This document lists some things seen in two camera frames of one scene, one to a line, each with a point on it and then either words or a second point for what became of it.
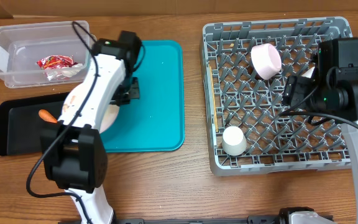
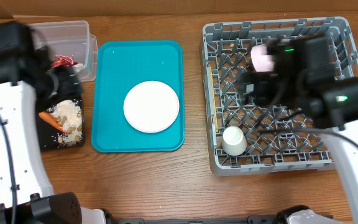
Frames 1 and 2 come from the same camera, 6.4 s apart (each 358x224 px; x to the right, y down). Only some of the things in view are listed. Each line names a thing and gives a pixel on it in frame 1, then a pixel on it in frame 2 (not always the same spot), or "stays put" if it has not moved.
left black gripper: (132, 94) → (68, 86)
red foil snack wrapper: (56, 61) stays put
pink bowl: (266, 61) stays put
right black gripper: (296, 93) → (258, 88)
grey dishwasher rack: (245, 64) stays put
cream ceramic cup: (234, 141) stays put
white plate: (109, 119) → (151, 106)
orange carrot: (46, 115) stays put
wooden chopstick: (214, 99) stays put
